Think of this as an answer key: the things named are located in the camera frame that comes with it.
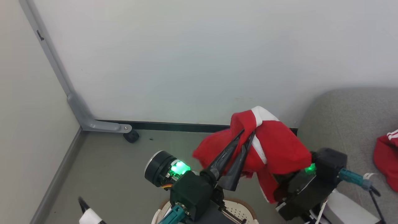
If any grey metal partition frame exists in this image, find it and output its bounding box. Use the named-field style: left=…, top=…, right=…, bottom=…
left=19, top=0, right=133, bottom=134

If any black baseboard strip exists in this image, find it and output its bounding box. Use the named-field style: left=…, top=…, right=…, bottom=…
left=96, top=119, right=299, bottom=136

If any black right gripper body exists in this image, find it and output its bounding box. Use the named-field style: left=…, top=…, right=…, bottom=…
left=274, top=170, right=338, bottom=221

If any red garment with white panel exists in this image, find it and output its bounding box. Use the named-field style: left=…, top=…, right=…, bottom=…
left=192, top=106, right=312, bottom=204

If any red garment with white stripes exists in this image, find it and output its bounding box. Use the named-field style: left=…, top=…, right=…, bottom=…
left=373, top=129, right=398, bottom=193

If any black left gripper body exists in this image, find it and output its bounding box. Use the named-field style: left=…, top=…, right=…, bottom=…
left=200, top=169, right=226, bottom=212

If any grey fabric sofa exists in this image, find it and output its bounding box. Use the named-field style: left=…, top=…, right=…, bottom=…
left=297, top=87, right=398, bottom=224

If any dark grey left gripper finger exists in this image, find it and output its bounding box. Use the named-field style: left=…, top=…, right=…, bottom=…
left=219, top=132, right=256, bottom=191
left=206, top=130, right=245, bottom=181

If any beige perforated laundry basket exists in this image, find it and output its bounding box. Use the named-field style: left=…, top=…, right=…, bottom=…
left=151, top=198, right=259, bottom=224

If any black caster wheel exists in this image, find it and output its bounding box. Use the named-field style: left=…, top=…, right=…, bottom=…
left=123, top=129, right=140, bottom=144

